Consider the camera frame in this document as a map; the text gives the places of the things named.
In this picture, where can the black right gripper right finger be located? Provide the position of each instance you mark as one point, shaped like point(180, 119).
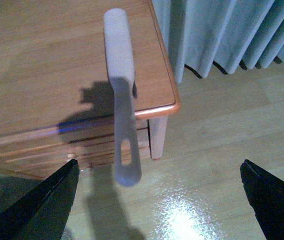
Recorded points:
point(265, 194)

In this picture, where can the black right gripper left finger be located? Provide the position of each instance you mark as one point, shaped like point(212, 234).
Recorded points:
point(42, 213)

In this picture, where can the wooden nightstand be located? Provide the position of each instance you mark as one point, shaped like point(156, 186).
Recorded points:
point(56, 102)

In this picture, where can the light grey curtain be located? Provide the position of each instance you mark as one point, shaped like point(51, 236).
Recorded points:
point(200, 33)

